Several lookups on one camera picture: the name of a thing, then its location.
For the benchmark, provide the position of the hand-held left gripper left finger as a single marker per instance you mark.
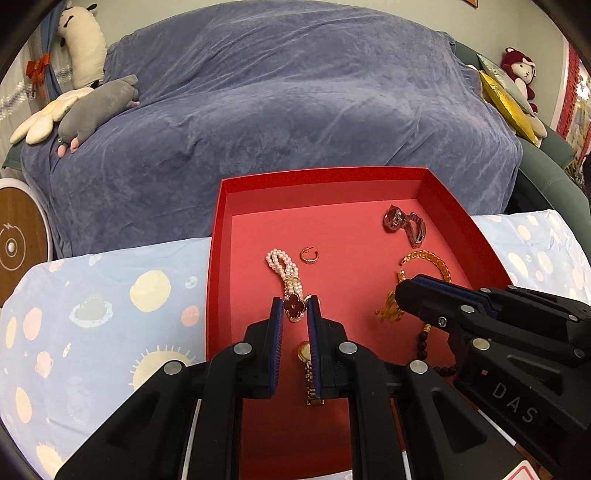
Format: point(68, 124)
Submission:
point(277, 350)

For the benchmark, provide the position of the blue planet print tablecloth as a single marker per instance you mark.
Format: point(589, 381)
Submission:
point(92, 323)

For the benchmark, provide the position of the grey plush toy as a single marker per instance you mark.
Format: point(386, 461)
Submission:
point(87, 113)

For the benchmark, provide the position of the green sofa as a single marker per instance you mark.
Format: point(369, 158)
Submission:
point(545, 175)

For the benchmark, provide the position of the round wooden-top white device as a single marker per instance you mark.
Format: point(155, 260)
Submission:
point(18, 240)

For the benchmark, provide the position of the silver wristwatch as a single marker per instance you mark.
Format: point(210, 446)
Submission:
point(395, 218)

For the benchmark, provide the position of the white plush toy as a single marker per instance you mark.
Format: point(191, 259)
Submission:
point(85, 46)

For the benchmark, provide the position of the red plush doll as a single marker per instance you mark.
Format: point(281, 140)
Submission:
point(519, 69)

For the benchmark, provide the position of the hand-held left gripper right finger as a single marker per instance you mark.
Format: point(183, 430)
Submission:
point(314, 350)

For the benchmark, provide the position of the red cardboard box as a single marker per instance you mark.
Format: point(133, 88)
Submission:
point(351, 230)

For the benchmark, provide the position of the gold cushion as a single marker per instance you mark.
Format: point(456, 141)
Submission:
point(503, 99)

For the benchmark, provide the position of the gold hoop earring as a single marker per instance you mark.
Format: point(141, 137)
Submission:
point(308, 259)

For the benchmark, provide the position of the blue velvet blanket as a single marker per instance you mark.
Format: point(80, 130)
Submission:
point(277, 115)

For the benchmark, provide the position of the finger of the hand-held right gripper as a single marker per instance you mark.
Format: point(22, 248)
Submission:
point(429, 304)
point(471, 295)

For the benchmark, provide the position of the red ribbon bow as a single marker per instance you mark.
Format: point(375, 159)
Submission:
point(38, 69)

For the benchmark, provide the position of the white curtain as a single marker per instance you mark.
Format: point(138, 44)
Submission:
point(18, 97)

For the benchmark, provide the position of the cream flower cushion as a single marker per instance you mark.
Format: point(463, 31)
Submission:
point(37, 127)

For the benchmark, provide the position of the gold wristwatch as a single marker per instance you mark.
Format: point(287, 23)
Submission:
point(304, 353)

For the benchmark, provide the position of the grey cushion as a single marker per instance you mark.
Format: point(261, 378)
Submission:
point(501, 74)

